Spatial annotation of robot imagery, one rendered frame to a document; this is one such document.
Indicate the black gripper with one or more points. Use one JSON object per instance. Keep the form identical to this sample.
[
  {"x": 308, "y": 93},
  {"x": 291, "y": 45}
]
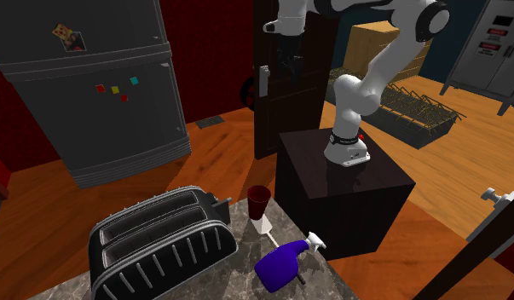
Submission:
[{"x": 290, "y": 52}]

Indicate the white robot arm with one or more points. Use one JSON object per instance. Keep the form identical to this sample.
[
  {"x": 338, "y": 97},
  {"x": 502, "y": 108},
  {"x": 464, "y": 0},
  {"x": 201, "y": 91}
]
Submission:
[{"x": 379, "y": 62}]

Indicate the dark wooden door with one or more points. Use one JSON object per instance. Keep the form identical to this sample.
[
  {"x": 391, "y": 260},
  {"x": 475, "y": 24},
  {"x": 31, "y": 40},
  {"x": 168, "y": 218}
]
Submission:
[{"x": 289, "y": 112}]

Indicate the tan wooden box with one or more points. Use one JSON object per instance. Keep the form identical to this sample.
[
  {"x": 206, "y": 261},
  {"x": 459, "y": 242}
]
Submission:
[{"x": 364, "y": 45}]

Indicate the grey floor vent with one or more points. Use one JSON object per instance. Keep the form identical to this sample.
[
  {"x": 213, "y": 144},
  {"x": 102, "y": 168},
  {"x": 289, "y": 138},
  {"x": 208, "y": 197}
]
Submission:
[{"x": 209, "y": 121}]

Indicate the dark red cup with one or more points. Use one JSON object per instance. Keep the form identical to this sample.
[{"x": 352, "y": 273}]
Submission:
[{"x": 258, "y": 202}]

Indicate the dark robot stand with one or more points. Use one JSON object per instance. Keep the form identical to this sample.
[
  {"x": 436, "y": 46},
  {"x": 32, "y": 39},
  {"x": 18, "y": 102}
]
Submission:
[{"x": 344, "y": 207}]

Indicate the white spatula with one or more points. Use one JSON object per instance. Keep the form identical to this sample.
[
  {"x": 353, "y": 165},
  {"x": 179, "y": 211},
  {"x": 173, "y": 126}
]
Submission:
[{"x": 264, "y": 227}]

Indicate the grey metal cabinet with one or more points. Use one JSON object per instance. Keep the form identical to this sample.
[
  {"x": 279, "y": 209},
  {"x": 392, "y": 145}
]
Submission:
[{"x": 485, "y": 62}]

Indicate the dark grey fridge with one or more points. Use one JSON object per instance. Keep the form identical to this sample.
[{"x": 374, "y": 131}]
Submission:
[{"x": 98, "y": 124}]

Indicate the blue spray bottle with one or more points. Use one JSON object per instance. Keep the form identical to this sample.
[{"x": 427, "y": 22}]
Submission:
[{"x": 279, "y": 268}]

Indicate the black silver toaster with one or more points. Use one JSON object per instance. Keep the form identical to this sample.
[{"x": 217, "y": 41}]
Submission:
[{"x": 165, "y": 249}]

